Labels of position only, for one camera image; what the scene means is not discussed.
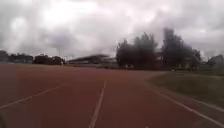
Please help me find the roofed grandstand building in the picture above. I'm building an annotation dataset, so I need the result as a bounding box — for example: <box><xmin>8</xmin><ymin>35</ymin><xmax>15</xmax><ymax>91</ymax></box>
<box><xmin>66</xmin><ymin>53</ymin><xmax>119</xmax><ymax>69</ymax></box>

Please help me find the red running track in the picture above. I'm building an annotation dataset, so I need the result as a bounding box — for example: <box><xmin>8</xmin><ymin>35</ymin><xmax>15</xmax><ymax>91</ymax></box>
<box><xmin>0</xmin><ymin>63</ymin><xmax>224</xmax><ymax>128</ymax></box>

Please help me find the grass field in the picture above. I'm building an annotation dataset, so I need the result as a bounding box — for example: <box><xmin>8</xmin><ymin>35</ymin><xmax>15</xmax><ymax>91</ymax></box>
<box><xmin>145</xmin><ymin>69</ymin><xmax>224</xmax><ymax>110</ymax></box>

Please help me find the group of tall dark trees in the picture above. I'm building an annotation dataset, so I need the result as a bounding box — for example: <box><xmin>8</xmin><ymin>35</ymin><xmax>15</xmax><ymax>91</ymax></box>
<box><xmin>115</xmin><ymin>27</ymin><xmax>203</xmax><ymax>71</ymax></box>

